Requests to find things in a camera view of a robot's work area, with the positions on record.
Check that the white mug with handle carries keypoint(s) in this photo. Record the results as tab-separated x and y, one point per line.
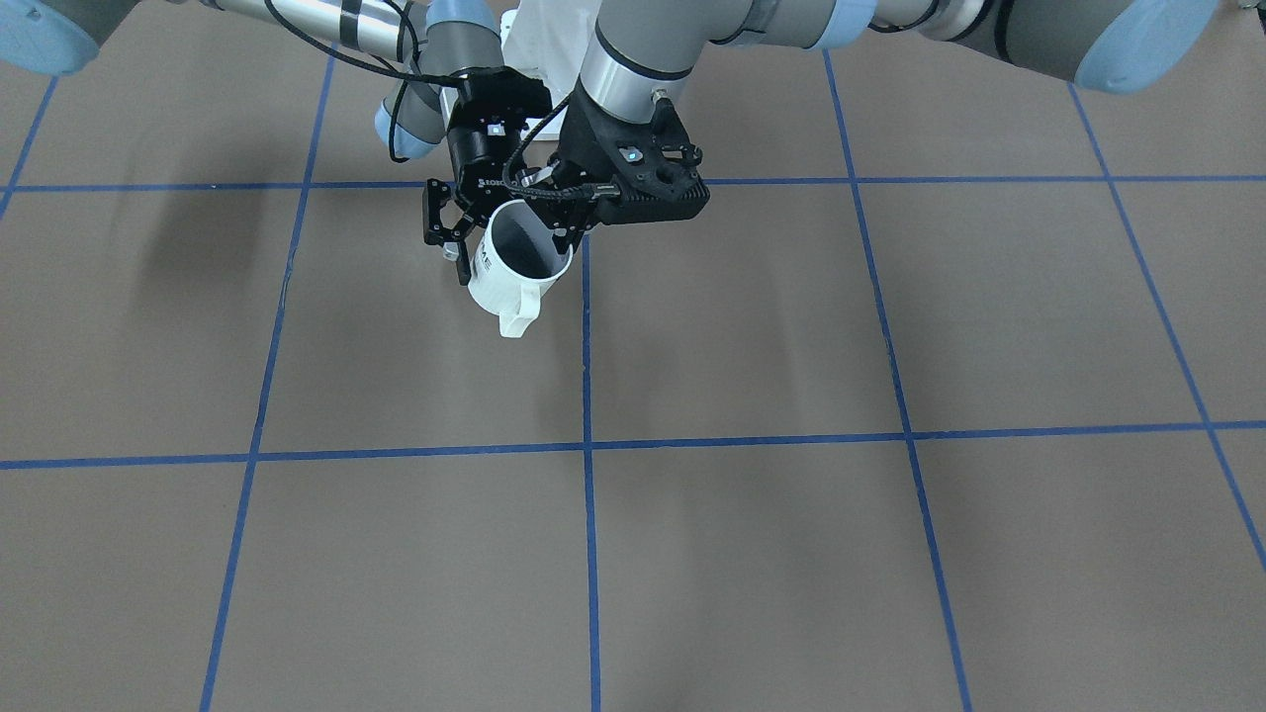
515	264

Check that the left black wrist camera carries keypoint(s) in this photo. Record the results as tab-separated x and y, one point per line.
655	168

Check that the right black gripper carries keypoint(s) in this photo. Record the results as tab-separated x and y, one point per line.
473	156

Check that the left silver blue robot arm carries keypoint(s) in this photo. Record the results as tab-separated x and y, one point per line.
642	50

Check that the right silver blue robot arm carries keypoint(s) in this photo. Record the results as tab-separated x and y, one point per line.
452	84

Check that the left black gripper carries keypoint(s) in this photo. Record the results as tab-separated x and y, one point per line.
587	148

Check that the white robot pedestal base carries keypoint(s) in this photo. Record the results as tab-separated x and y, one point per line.
548	40

